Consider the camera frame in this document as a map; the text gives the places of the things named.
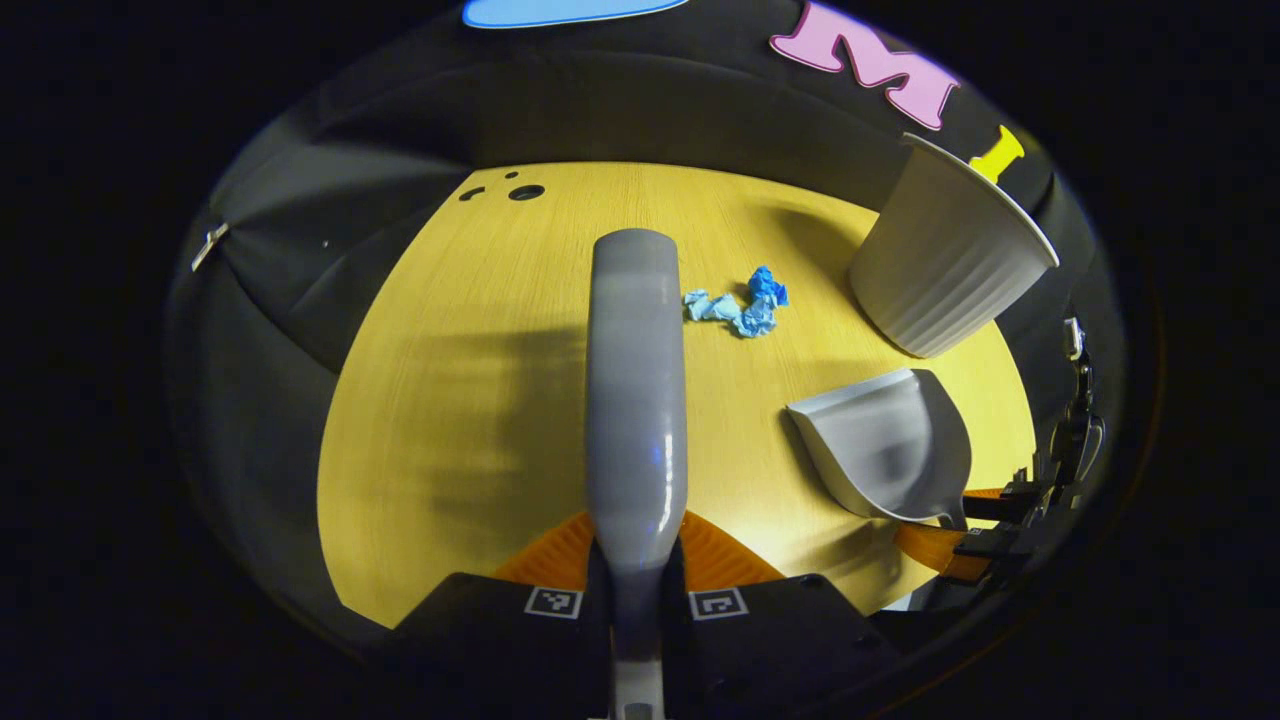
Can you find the grey plastic dustpan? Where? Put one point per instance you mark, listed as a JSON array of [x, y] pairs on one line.
[[880, 440]]

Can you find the light blue paper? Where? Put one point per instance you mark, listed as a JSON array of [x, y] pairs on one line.
[[712, 306]]

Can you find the wooden desktop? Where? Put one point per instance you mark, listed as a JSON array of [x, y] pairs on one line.
[[480, 350]]

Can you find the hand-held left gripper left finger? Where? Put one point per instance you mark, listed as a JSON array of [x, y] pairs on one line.
[[480, 640]]

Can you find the small metal clip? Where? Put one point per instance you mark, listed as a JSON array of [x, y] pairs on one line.
[[210, 246]]

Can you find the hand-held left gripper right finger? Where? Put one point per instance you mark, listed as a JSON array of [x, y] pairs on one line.
[[790, 640]]

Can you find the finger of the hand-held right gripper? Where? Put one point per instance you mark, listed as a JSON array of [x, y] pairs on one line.
[[1000, 505], [940, 550]]

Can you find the white ribbed garbage bin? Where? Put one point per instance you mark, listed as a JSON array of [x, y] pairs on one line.
[[940, 270]]

